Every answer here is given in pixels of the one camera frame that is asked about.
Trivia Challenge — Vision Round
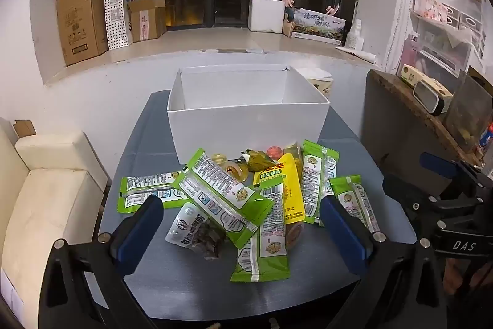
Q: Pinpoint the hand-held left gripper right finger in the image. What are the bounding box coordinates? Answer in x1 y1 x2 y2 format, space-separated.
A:
320 195 443 329

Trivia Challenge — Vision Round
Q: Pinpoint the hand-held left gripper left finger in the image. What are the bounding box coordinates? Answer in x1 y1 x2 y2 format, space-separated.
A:
39 195 164 329

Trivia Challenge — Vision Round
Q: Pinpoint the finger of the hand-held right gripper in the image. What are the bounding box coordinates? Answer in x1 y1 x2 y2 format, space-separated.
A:
383 173 484 216
420 153 483 183

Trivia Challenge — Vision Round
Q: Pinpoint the green snack packet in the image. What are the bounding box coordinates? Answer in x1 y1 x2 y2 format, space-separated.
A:
119 171 193 214
230 184 291 282
173 148 275 249
300 139 340 225
328 175 382 235

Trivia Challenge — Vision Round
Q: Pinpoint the white packet of dark snacks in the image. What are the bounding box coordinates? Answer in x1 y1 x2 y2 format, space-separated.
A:
165 202 228 261

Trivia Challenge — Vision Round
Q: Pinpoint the yellow snack packet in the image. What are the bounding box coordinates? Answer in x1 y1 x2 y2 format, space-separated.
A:
252 153 307 249

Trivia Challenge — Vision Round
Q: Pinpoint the plain orange jelly cup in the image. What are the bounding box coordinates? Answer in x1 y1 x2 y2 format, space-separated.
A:
283 142 305 160

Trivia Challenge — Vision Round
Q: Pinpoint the pink jelly cup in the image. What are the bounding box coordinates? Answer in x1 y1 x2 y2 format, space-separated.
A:
266 146 286 163

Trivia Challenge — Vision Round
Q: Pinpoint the small green pea packet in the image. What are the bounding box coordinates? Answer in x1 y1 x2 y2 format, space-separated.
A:
241 148 280 172

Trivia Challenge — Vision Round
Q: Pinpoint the orange jelly cup cartoon lid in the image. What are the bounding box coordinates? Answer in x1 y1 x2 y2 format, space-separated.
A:
225 161 251 183

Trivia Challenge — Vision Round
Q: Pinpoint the white cardboard box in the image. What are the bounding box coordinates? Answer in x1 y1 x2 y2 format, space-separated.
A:
167 64 331 165

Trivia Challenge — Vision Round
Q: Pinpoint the clear acrylic container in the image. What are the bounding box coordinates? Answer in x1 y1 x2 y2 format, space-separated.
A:
443 71 493 153

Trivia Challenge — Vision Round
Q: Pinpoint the dark wooden shelf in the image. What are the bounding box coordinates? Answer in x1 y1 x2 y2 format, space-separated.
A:
364 69 493 179

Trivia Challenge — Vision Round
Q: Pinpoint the grey alarm clock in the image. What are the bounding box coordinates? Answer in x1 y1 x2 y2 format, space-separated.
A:
413 81 443 116

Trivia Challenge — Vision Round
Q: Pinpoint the blue-grey tablecloth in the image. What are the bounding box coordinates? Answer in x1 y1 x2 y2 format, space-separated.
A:
98 90 420 320

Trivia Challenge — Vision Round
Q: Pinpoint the cream printed carton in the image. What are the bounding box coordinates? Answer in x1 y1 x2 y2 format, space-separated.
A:
401 64 454 102

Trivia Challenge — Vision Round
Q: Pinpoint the cream leather sofa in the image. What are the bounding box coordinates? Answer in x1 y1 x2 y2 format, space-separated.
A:
0 117 108 318

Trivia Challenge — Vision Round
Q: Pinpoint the plastic drawer organizer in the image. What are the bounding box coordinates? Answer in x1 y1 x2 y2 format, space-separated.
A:
401 0 487 83

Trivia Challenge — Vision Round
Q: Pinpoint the white plastic bottle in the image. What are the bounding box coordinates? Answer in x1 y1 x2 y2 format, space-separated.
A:
345 19 365 49

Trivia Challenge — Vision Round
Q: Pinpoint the printed landscape tissue box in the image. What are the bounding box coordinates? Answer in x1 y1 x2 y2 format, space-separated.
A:
291 8 345 44

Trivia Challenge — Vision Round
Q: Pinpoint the small open cardboard box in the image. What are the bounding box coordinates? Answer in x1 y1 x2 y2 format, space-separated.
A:
127 0 167 42

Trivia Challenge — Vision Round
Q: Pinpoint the large brown cardboard box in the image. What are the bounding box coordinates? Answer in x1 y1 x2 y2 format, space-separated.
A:
56 0 109 67

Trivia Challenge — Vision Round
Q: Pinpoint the polka dot paper bag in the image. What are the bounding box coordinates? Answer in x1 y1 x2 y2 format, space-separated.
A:
104 0 144 51

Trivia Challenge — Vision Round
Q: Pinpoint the white foam box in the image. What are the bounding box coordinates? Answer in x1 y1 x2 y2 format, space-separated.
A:
248 0 286 34

